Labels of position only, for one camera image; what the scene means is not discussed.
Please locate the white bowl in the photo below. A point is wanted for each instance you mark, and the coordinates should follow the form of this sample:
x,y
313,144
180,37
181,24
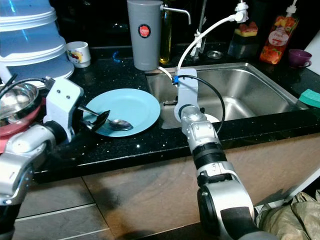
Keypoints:
x,y
212,118

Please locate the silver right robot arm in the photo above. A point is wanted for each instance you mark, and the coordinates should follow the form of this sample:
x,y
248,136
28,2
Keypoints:
x,y
225,200

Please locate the light blue plate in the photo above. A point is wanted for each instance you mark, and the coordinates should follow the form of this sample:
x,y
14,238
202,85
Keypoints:
x,y
140,105

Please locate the yellow oil bottle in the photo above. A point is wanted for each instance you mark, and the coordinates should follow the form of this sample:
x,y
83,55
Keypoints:
x,y
167,40

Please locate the red plate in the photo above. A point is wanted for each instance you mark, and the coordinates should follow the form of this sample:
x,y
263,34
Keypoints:
x,y
20,137

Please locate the grey water filter canister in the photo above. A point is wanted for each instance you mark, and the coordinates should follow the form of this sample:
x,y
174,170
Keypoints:
x,y
145,42

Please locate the round chrome sink cap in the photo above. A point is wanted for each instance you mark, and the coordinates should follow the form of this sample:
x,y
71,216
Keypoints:
x,y
214,54

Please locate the white printed mug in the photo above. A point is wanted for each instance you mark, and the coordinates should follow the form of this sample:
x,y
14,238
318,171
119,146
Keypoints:
x,y
78,55

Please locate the stainless steel bowl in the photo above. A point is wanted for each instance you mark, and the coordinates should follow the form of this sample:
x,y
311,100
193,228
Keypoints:
x,y
17,100

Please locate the black chopstick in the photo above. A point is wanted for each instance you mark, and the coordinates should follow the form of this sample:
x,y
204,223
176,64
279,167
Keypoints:
x,y
9,81

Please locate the black sponge holder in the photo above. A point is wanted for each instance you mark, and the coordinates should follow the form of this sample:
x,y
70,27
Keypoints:
x,y
243,47

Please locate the stainless steel sink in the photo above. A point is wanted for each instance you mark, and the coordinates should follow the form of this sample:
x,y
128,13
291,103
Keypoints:
x,y
265,90

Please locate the white tiered food container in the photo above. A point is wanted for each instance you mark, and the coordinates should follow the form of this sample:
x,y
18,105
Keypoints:
x,y
30,40

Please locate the watermelon pattern sponge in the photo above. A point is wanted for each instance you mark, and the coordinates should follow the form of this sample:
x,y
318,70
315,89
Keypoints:
x,y
246,30

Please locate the chrome sink faucet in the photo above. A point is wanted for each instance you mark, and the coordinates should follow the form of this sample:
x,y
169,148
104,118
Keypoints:
x,y
242,12

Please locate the peach label soap bottle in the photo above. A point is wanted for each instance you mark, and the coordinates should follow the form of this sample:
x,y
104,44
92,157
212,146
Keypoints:
x,y
279,42

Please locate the purple cup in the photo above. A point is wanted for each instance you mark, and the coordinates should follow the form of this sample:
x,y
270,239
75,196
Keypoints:
x,y
299,57

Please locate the green sponge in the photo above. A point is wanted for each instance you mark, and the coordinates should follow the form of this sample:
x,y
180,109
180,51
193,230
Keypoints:
x,y
310,98

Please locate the crumpled beige bag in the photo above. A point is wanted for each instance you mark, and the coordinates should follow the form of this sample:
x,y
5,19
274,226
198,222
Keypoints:
x,y
290,220

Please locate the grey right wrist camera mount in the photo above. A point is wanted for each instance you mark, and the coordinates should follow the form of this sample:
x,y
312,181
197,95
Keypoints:
x,y
187,90

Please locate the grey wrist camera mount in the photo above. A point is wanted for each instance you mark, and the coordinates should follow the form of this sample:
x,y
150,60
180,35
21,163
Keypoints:
x,y
187,90
62,107

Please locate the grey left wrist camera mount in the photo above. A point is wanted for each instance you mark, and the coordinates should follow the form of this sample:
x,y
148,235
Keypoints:
x,y
62,107

